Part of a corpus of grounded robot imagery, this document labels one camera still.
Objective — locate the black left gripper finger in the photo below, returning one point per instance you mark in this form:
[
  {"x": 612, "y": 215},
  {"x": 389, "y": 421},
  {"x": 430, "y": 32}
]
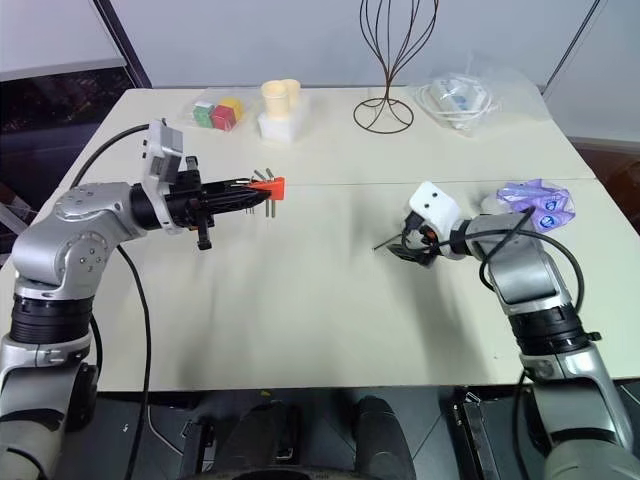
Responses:
[
  {"x": 227, "y": 186},
  {"x": 240, "y": 201}
]

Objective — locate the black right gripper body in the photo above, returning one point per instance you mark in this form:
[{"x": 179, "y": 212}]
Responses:
[{"x": 422, "y": 240}]

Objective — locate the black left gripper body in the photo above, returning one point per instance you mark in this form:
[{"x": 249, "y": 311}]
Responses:
[{"x": 187, "y": 200}]

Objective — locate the black hex key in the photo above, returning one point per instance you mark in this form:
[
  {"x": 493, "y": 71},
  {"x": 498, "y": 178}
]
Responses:
[{"x": 386, "y": 242}]

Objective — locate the orange hex key holder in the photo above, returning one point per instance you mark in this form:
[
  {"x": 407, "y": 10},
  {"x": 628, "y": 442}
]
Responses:
[{"x": 275, "y": 187}]

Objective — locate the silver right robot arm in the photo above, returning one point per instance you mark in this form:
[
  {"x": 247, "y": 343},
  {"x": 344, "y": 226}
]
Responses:
[{"x": 525, "y": 270}]

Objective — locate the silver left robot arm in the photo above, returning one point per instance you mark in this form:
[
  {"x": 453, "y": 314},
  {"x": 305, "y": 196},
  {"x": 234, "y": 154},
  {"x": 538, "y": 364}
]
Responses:
[{"x": 75, "y": 235}]

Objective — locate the long steel hex key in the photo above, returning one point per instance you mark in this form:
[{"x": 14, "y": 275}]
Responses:
[{"x": 270, "y": 209}]

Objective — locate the short steel hex key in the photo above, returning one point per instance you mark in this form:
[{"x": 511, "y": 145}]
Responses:
[{"x": 258, "y": 175}]

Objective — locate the red cube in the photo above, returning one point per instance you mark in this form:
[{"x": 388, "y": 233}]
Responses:
[{"x": 223, "y": 117}]

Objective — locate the clear bag with cubes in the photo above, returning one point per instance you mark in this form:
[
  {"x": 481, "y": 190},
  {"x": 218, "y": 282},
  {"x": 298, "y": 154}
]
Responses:
[{"x": 220, "y": 112}]

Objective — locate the green cube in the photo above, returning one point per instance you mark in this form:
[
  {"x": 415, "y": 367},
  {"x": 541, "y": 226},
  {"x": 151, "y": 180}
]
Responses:
[{"x": 202, "y": 114}]

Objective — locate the white foam block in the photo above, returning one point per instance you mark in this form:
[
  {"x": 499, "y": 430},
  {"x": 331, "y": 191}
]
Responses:
[{"x": 282, "y": 127}]

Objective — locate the cream plastic cups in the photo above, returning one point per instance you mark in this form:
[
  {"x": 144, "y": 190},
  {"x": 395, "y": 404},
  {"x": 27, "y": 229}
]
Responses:
[{"x": 276, "y": 100}]

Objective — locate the cream paper cup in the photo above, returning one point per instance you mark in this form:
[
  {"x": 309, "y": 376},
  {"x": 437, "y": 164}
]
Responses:
[{"x": 295, "y": 90}]

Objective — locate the crumpled purple plastic bag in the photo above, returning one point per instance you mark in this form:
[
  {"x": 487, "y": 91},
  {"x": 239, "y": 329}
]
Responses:
[{"x": 542, "y": 200}]

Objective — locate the clear bag with power strip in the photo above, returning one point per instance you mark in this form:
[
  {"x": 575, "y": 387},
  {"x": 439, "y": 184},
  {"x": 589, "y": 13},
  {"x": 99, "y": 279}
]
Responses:
[{"x": 475, "y": 100}]

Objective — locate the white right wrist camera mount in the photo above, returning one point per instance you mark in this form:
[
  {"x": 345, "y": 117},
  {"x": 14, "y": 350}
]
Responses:
[{"x": 434, "y": 202}]

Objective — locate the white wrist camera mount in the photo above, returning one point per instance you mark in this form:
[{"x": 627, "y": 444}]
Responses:
[
  {"x": 434, "y": 202},
  {"x": 162, "y": 145}
]

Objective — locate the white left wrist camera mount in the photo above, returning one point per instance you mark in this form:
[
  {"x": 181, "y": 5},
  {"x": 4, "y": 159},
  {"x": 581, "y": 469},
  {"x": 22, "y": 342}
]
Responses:
[{"x": 162, "y": 145}]

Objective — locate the black frame post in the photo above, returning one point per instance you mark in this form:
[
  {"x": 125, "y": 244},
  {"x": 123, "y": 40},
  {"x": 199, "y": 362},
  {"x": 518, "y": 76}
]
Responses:
[
  {"x": 575, "y": 42},
  {"x": 127, "y": 42}
]

